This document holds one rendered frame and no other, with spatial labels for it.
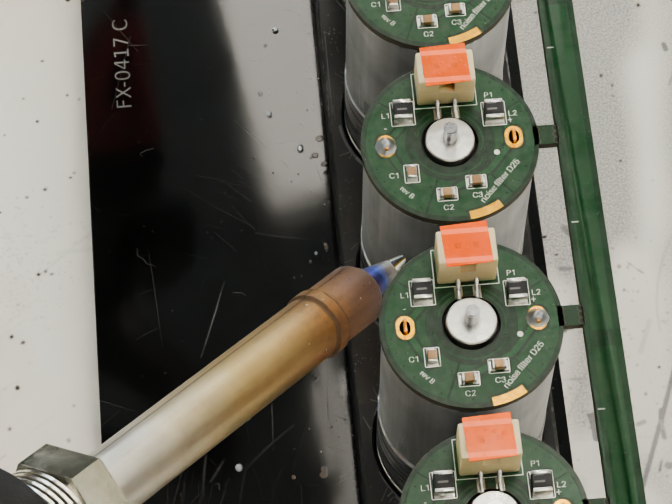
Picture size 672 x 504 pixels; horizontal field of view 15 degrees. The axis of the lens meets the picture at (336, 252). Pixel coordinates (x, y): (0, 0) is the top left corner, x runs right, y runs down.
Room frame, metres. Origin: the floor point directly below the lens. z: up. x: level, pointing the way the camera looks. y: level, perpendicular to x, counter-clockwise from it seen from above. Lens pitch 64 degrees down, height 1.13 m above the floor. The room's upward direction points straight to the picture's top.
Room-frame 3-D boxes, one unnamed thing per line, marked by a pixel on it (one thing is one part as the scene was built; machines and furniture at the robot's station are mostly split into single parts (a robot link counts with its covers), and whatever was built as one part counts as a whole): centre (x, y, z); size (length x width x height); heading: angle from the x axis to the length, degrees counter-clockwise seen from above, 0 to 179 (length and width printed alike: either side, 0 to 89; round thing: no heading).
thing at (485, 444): (0.12, -0.02, 0.82); 0.01 x 0.01 x 0.01; 5
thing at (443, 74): (0.18, -0.02, 0.82); 0.01 x 0.01 x 0.01; 5
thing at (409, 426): (0.14, -0.02, 0.79); 0.02 x 0.02 x 0.05
